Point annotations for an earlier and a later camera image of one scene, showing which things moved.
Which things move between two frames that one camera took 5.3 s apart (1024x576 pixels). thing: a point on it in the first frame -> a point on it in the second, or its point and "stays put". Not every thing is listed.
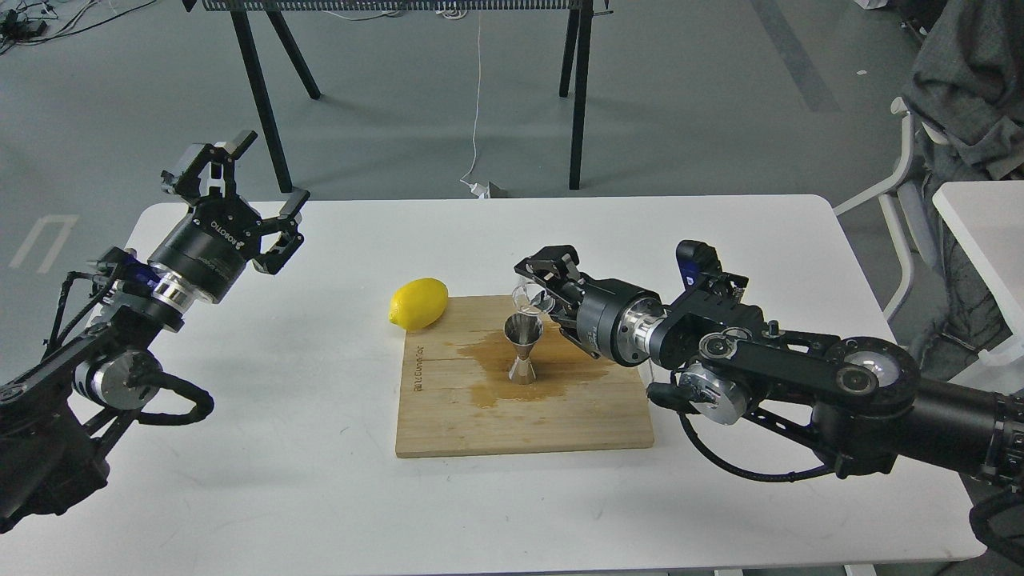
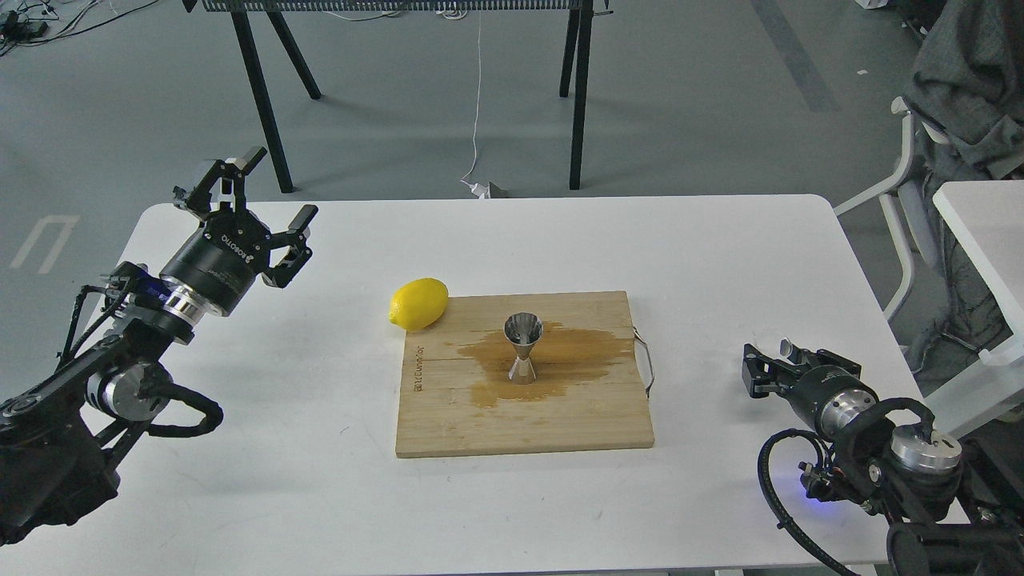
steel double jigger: (523, 330) stays put
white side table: (987, 217) stays put
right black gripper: (616, 318) -> (830, 393)
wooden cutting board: (457, 396) stays put
